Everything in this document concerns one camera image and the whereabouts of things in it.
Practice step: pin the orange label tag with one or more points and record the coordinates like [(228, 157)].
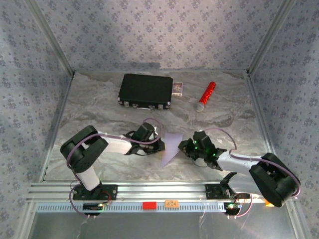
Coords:
[(171, 203)]

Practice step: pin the black hard case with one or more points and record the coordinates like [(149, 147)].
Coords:
[(144, 87)]

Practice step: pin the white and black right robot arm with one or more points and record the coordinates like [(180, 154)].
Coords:
[(236, 164)]

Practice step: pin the red toy microphone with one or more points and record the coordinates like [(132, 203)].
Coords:
[(207, 94)]

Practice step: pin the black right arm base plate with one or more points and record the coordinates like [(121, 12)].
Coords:
[(211, 191)]

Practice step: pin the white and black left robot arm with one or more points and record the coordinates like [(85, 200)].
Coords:
[(119, 145)]

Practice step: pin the small printed card box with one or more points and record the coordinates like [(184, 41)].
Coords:
[(178, 88)]

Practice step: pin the aluminium table side rail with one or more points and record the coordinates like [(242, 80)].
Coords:
[(260, 112), (56, 124)]

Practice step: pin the yellow plastic block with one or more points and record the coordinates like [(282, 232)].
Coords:
[(268, 203)]

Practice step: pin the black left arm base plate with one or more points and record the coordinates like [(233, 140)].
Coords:
[(111, 193)]

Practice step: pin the aluminium frame post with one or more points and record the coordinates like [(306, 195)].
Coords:
[(269, 37)]

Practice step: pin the aluminium mounting rail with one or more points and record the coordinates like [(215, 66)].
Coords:
[(162, 189)]

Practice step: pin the red plastic block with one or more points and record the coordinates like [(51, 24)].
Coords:
[(149, 205)]

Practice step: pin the lilac paper sheet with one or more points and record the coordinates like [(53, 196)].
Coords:
[(172, 144)]

